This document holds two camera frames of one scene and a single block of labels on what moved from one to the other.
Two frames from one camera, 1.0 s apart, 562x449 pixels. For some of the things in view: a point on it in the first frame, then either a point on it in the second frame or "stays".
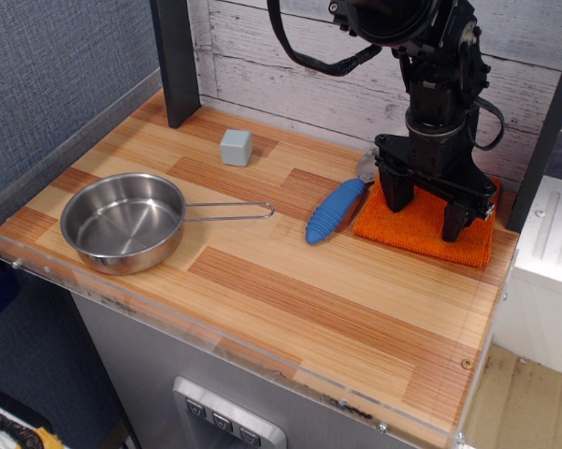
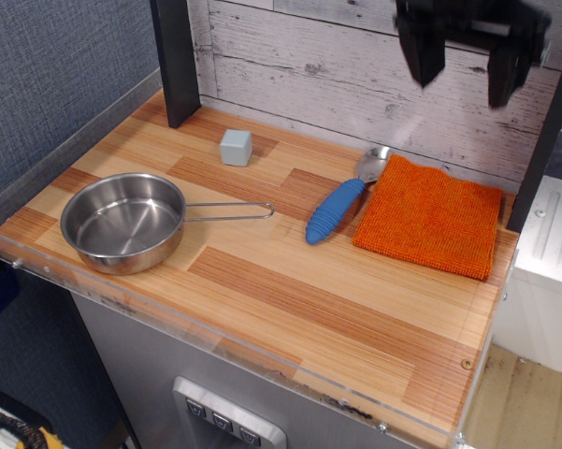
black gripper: [436, 160] → [484, 22]
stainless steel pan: [127, 224] stays
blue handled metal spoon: [337, 206] stays
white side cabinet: [539, 319] stays
